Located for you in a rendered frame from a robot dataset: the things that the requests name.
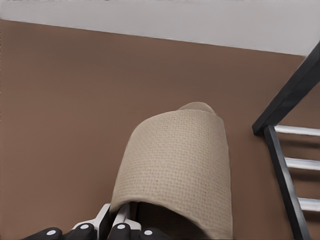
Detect black shoe rack silver bars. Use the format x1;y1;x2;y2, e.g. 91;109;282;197
251;39;320;240

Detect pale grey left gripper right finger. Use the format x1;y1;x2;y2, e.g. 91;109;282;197
112;202;142;232

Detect beige woven slipper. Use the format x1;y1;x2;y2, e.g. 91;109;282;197
109;101;234;238

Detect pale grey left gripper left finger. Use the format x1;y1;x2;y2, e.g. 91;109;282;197
72;203;112;236

